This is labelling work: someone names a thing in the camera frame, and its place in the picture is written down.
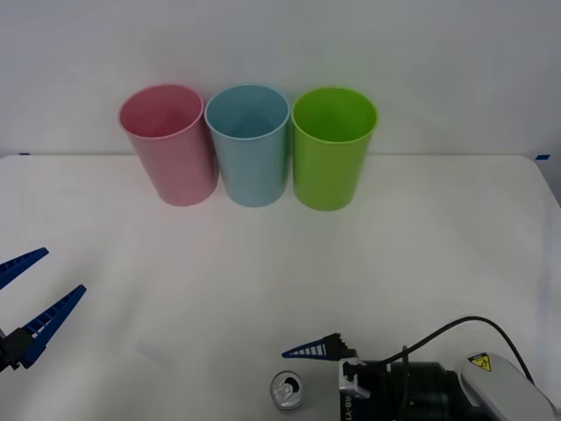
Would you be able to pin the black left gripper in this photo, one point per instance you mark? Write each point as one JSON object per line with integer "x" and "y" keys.
{"x": 2, "y": 355}

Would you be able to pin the pink plastic waste bin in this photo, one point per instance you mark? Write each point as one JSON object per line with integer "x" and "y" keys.
{"x": 184, "y": 171}

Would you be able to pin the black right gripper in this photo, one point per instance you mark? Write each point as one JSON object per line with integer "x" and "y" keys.
{"x": 388, "y": 394}

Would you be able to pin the silver drink can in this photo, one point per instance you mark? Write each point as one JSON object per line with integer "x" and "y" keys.
{"x": 287, "y": 390}

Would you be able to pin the silver and black right arm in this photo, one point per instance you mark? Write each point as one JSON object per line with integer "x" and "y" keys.
{"x": 495, "y": 388}

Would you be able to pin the pale blue plastic waste bin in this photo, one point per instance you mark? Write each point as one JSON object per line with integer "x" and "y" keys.
{"x": 252, "y": 171}

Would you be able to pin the green plastic waste bin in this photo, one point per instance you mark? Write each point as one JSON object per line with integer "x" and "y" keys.
{"x": 328, "y": 175}

